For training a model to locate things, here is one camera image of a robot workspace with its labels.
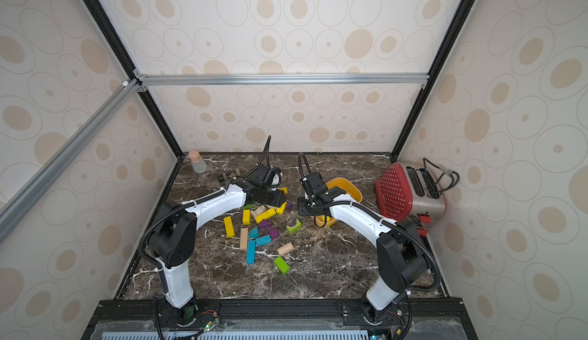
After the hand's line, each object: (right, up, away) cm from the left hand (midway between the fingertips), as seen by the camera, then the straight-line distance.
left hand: (287, 197), depth 91 cm
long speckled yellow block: (-10, -8, +4) cm, 13 cm away
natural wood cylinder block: (-1, -19, -4) cm, 20 cm away
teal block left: (-14, -14, 0) cm, 20 cm away
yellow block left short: (-24, -12, +1) cm, 27 cm away
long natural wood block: (-17, -16, -2) cm, 24 cm away
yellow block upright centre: (-3, -6, +7) cm, 9 cm away
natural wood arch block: (-14, -7, +5) cm, 17 cm away
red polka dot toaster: (+44, +3, -7) cm, 44 cm away
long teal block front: (-14, -21, -4) cm, 25 cm away
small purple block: (0, -5, +8) cm, 10 cm away
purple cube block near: (-6, -15, 0) cm, 16 cm away
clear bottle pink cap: (-45, +13, +22) cm, 52 cm away
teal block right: (-10, -17, -1) cm, 20 cm away
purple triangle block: (-10, -12, +3) cm, 15 cm away
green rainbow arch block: (+2, -13, 0) cm, 14 cm away
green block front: (-2, -24, -8) cm, 26 cm away
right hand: (+9, -3, -3) cm, 10 cm away
